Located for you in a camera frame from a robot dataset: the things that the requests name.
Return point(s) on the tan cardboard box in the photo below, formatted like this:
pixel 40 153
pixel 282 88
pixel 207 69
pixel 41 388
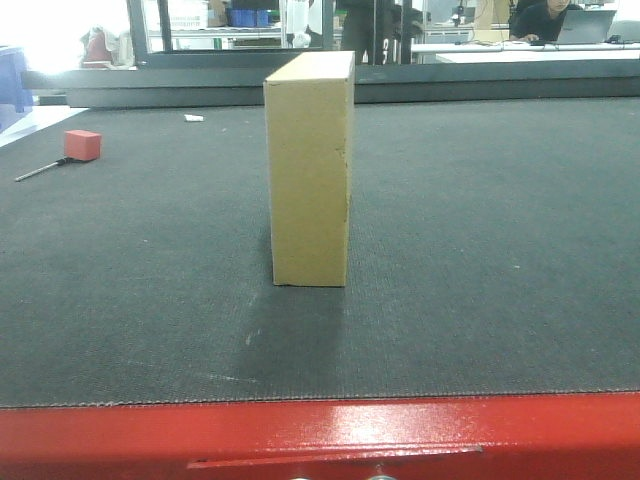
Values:
pixel 309 108

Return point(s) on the dark conveyor belt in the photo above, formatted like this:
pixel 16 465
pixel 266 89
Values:
pixel 494 248

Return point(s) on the standing person in black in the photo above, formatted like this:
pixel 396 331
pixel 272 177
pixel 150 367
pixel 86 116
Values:
pixel 367 24

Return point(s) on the small red block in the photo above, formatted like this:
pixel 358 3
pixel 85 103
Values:
pixel 82 145

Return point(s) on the metal rod tool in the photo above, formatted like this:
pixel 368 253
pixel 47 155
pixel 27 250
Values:
pixel 55 164

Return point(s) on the seated person in black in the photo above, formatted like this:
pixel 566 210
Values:
pixel 539 20

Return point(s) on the blue chair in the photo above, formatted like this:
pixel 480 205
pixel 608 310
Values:
pixel 16 100

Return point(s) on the grey laptop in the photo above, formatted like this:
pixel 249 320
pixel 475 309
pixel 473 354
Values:
pixel 581 27

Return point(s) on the white desk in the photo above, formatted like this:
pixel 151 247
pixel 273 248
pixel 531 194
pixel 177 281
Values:
pixel 512 52

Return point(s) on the dark metal frame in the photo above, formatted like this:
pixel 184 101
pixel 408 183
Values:
pixel 173 80

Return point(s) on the red conveyor frame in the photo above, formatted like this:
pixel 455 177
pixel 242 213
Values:
pixel 575 436

